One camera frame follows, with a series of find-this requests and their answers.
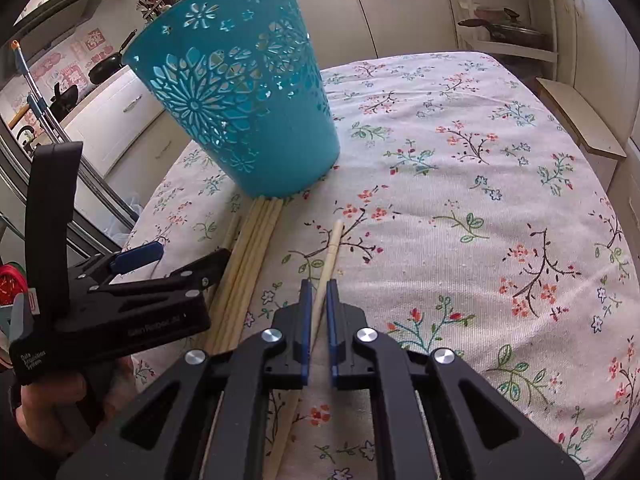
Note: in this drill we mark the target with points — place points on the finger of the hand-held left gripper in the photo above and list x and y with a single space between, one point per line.
140 255
200 270

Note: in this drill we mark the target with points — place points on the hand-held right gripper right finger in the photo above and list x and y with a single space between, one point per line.
332 332

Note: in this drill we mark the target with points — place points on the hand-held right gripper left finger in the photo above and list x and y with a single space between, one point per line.
303 332

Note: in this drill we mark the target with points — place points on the cream round-tipped chopstick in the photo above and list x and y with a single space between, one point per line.
327 265
231 237

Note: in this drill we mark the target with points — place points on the bundle of wooden chopsticks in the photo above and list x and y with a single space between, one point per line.
250 270

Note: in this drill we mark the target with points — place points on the teal perforated plastic basket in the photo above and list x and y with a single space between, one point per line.
280 135

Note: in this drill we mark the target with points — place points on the person's left hand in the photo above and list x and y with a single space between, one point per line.
55 410

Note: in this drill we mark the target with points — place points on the stainless steel appliance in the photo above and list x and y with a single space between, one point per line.
90 195

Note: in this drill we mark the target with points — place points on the red round object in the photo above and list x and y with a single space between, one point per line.
11 285

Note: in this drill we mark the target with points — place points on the floral tablecloth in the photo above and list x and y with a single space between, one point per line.
450 260

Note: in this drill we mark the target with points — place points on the white counter cabinet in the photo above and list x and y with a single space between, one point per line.
125 115

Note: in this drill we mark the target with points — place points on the dark kettle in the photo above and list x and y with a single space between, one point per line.
26 134

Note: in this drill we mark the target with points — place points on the black cooking pot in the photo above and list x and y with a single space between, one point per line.
64 102

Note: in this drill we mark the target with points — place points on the black frying pan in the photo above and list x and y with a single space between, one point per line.
107 66

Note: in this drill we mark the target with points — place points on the metal mop pole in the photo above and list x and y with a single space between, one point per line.
30 85

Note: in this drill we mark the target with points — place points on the white shelf rack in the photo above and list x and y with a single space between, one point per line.
505 57

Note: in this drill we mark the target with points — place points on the light wooden bench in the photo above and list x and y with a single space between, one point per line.
582 120

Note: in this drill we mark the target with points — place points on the tall white cabinets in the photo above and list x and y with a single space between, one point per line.
595 35

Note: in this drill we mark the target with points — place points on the white wall cabinets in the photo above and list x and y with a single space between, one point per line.
380 15

